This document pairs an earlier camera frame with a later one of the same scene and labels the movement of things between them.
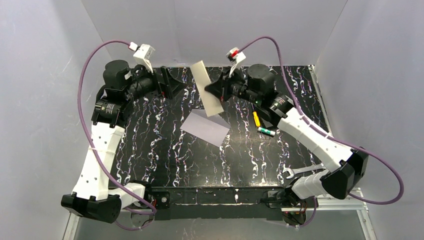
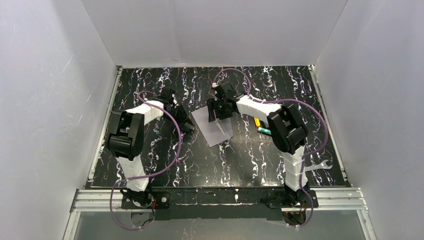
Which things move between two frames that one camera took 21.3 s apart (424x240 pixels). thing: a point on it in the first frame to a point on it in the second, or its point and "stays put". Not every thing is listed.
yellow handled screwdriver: x=256 y=119 stays put
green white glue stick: x=263 y=130 stays put
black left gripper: x=163 y=82 to x=180 y=116
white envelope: x=212 y=103 to x=226 y=126
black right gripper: x=226 y=88 to x=218 y=109
